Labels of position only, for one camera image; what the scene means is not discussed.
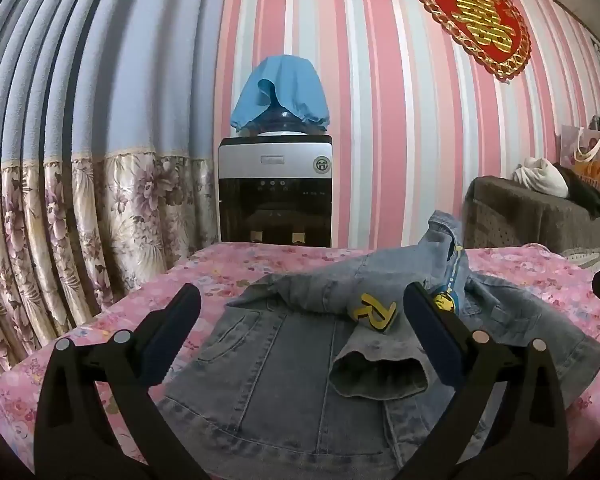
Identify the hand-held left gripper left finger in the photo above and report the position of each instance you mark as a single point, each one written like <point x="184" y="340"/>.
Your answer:
<point x="172" y="330"/>

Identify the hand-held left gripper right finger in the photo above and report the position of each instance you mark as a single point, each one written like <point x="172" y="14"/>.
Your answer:
<point x="430" y="332"/>

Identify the blue denim jacket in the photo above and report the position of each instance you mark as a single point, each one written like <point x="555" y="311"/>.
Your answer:
<point x="280" y="385"/>

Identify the pink floral bedsheet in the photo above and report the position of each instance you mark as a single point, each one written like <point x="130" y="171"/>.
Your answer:
<point x="220" y="270"/>

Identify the black cloth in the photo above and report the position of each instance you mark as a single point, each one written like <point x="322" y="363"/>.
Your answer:
<point x="587" y="195"/>

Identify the brown covered cabinet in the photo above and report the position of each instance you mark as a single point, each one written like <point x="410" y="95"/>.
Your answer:
<point x="510" y="220"/>

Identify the white cloth bundle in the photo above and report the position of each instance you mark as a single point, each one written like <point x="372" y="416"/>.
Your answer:
<point x="540" y="177"/>

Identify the pink gift bag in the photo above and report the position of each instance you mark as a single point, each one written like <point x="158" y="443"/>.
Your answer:
<point x="587" y="152"/>

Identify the silver black water dispenser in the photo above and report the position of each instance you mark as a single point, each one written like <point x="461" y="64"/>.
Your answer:
<point x="275" y="195"/>

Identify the grey floral curtain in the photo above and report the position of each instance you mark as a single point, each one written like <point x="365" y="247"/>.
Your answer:
<point x="105" y="110"/>

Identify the blue water bottle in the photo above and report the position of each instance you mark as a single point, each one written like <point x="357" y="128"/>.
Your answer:
<point x="280" y="121"/>

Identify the blue cloth bottle cover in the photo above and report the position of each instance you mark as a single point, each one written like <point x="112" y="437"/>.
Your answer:
<point x="285" y="85"/>

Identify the red heart wall decoration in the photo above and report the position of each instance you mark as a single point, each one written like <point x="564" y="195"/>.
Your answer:
<point x="470" y="15"/>

